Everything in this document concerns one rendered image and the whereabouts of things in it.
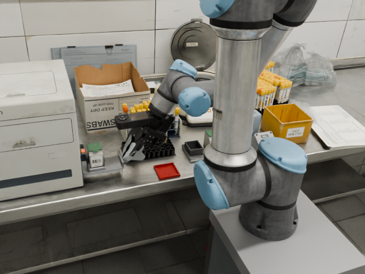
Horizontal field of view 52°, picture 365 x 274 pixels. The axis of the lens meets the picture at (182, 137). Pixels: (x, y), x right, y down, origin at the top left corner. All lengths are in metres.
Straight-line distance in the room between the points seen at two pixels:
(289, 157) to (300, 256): 0.25
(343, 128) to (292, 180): 0.75
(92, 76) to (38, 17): 0.30
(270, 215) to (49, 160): 0.60
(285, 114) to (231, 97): 0.80
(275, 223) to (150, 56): 1.01
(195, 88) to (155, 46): 0.75
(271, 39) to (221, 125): 0.22
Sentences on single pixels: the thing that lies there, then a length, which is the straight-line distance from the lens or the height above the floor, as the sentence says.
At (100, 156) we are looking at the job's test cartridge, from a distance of 1.13.
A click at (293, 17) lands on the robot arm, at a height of 1.43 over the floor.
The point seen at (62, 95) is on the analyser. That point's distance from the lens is 1.01.
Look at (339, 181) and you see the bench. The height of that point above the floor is 0.27.
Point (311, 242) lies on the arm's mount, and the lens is 1.02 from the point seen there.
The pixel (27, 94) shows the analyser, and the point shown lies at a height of 1.17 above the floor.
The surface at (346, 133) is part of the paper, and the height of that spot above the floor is 0.89.
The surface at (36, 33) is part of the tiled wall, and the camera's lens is 1.60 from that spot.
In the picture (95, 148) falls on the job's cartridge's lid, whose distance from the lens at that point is 1.13.
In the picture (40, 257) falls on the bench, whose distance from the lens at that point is 1.82.
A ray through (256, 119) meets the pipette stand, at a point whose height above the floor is 0.96.
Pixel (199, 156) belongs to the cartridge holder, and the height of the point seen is 0.89.
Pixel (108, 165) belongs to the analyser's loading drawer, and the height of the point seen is 0.92.
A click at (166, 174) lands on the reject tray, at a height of 0.88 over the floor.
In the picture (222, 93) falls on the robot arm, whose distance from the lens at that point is 0.74.
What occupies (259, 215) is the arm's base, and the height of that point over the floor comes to 0.97.
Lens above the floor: 1.62
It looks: 32 degrees down
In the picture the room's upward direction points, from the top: 4 degrees clockwise
